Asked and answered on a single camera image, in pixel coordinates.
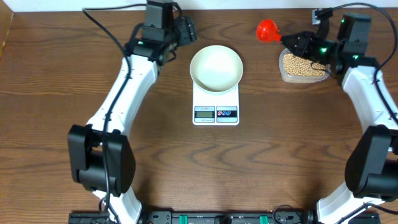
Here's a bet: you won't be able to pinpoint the red plastic measuring scoop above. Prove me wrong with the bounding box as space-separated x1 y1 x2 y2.
256 19 282 42

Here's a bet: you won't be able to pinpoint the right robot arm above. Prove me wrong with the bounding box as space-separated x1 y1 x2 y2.
280 8 397 223

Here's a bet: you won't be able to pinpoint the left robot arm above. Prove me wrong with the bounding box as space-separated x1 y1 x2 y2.
67 16 197 223

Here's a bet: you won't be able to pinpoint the white round bowl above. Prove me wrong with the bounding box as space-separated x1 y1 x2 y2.
190 45 244 94

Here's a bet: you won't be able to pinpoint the white digital kitchen scale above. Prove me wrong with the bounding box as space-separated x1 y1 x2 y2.
192 83 240 126

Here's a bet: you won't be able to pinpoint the soybeans in container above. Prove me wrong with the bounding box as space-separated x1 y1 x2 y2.
282 54 326 77

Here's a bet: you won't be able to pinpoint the clear plastic container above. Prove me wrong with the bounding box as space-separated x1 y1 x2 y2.
279 49 330 84

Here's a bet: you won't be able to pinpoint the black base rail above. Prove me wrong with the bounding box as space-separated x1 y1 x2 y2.
67 210 318 224

